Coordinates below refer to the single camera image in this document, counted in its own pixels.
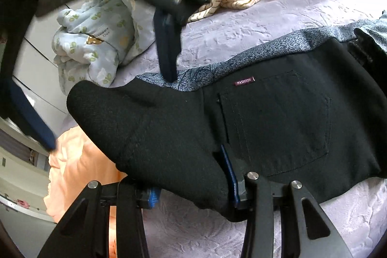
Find peach garment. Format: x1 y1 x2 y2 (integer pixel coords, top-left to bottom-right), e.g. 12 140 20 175
43 126 129 258

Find light blue printed quilt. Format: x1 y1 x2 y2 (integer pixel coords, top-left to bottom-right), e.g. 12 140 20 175
52 0 182 95

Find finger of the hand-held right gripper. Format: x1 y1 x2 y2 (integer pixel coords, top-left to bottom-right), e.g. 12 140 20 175
0 77 57 152
154 8 183 82

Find bed with lilac bedspread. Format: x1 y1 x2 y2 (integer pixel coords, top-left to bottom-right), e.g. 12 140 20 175
115 0 387 258

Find black pants with floral trim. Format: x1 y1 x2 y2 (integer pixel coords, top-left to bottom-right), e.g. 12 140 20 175
67 15 387 223

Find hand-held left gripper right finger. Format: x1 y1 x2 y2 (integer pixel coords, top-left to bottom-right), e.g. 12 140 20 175
220 144 353 258

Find white shelf unit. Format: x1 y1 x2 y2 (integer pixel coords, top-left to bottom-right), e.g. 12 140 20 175
0 117 52 218

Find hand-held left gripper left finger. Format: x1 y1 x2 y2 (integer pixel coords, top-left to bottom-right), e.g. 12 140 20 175
38 180 160 258

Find white wardrobe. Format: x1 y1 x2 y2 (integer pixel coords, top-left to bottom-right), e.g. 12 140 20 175
12 1 81 133

